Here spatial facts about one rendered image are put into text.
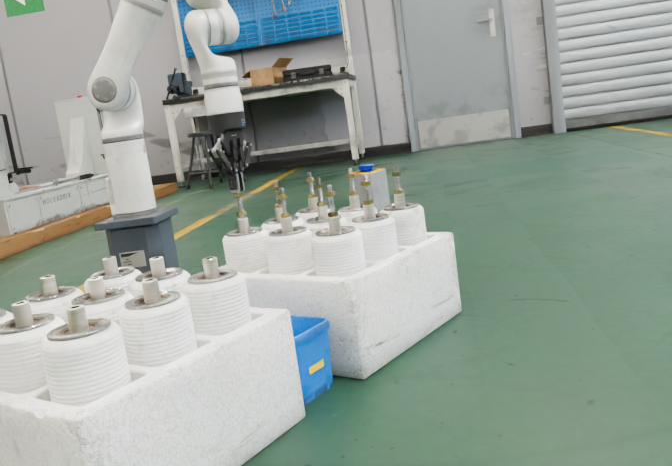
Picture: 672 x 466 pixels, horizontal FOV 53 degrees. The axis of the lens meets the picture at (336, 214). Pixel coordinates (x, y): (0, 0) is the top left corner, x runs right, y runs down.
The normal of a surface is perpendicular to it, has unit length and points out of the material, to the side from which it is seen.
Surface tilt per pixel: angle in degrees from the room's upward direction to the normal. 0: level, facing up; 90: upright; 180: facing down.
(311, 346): 92
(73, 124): 69
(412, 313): 90
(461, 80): 90
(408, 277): 90
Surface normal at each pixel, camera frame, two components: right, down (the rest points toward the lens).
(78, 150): -0.18, -0.29
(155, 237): 0.59, 0.04
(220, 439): 0.83, -0.03
